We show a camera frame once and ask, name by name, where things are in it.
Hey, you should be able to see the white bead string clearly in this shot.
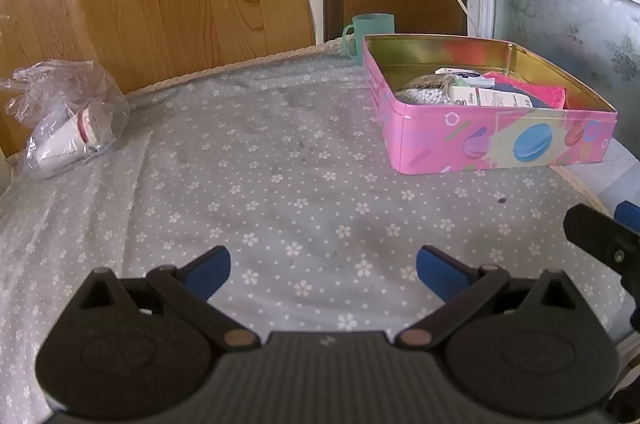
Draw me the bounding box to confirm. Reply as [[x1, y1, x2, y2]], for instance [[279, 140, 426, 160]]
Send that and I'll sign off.
[[396, 87, 458, 106]]

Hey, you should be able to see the grey floral bed sheet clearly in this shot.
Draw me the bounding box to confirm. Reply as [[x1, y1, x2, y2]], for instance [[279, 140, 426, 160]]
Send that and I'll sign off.
[[0, 42, 633, 424]]

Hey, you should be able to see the clear plastic bag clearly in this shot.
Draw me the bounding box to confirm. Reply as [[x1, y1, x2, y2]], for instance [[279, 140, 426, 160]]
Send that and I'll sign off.
[[0, 59, 132, 180]]

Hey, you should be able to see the green plastic cup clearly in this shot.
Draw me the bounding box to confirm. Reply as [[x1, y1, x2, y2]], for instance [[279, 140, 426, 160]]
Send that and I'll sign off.
[[341, 13, 396, 65]]

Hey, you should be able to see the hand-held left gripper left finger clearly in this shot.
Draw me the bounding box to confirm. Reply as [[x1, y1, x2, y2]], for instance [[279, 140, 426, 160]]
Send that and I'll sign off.
[[75, 245, 262, 351]]

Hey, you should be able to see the pink cloth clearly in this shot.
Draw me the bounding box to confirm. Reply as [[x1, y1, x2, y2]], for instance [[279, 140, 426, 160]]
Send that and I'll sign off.
[[482, 72, 568, 110]]

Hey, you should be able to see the frosted glass sliding door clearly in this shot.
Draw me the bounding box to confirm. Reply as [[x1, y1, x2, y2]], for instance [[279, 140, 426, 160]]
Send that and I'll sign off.
[[465, 0, 640, 165]]

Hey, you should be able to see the white roll red stripe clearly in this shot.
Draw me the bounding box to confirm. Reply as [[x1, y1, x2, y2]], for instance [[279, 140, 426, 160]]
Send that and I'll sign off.
[[35, 99, 118, 177]]

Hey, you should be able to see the white plastic sheet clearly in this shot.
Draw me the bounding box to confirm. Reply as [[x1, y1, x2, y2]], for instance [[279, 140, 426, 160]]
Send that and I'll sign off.
[[565, 137, 640, 217]]

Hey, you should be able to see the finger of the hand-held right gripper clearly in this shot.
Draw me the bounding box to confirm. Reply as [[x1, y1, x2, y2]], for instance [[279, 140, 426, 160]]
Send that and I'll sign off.
[[615, 201, 640, 236], [563, 203, 640, 335]]

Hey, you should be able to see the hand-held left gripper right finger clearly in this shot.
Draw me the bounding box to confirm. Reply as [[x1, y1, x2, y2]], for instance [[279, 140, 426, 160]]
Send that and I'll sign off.
[[395, 245, 576, 351]]

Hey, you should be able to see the pink tin box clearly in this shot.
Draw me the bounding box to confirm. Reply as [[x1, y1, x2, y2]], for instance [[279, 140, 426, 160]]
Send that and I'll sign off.
[[362, 33, 618, 175]]

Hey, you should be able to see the brown twine bundle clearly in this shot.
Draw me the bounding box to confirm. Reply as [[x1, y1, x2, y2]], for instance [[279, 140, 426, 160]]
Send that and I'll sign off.
[[405, 74, 458, 92]]

